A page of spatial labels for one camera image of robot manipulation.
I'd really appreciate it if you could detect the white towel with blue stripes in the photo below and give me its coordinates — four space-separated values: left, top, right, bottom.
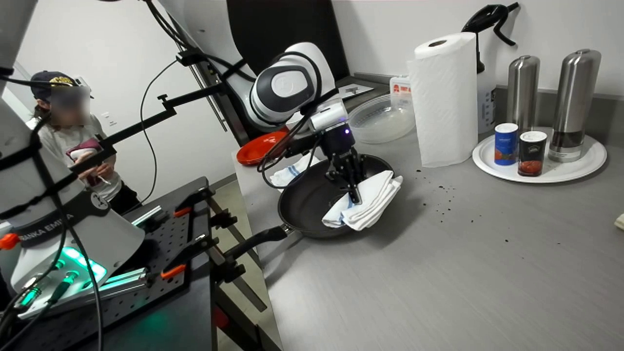
320 167 406 233
268 149 324 190

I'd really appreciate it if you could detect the paper towel roll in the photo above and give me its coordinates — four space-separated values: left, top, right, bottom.
406 30 482 169

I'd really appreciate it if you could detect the white round tray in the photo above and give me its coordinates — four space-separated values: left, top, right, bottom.
471 130 611 186

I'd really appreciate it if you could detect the person with cap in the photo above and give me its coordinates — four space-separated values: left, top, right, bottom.
28 67 143 214

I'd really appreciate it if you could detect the red plate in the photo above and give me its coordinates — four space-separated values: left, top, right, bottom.
235 124 293 169

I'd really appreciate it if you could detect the black monitor panel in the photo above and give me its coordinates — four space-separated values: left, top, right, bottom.
225 0 354 77

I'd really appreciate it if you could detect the spray bottle with black trigger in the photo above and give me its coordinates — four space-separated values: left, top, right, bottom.
461 0 523 138

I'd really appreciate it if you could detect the large steel grinder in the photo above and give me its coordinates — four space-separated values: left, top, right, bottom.
549 46 605 165

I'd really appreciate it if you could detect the black frying pan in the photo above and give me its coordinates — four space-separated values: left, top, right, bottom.
223 151 396 262

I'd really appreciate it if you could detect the small steel grinder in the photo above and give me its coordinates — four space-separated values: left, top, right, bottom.
506 52 543 132

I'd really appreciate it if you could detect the green lit device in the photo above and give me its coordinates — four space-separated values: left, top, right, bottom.
10 247 149 315

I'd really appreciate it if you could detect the red labelled white box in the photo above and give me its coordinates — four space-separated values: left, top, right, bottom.
387 73 416 101

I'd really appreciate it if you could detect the black diagonal support pole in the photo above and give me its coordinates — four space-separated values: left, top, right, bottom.
180 46 258 147

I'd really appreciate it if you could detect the thin black cable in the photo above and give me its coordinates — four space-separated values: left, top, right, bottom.
137 56 184 204

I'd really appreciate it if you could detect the black bench clamp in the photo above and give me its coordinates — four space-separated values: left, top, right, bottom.
213 257 250 286
205 204 240 229

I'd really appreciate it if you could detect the blue spice can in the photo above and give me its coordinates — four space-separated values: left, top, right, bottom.
492 120 521 167

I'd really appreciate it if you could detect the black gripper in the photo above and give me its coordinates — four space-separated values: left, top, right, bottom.
322 124 367 206

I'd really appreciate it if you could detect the dark red spice can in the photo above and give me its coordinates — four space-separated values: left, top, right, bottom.
515 128 550 179

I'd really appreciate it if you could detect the black workbench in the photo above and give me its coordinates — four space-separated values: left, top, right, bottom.
0 173 279 351

